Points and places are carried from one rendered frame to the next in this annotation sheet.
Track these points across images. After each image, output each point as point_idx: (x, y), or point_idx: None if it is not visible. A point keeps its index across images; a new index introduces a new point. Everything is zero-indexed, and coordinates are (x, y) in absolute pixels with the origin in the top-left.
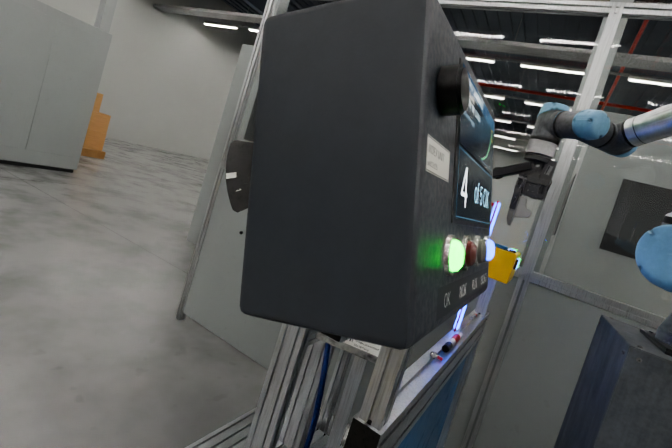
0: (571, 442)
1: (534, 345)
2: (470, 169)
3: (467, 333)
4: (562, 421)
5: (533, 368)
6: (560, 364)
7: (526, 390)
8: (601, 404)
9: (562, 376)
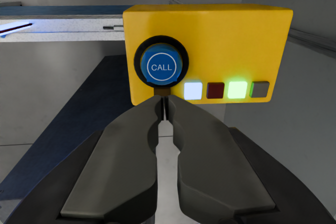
0: (99, 117)
1: (315, 82)
2: None
3: (41, 38)
4: None
5: (296, 78)
6: (299, 106)
7: (281, 70)
8: (41, 151)
9: (291, 105)
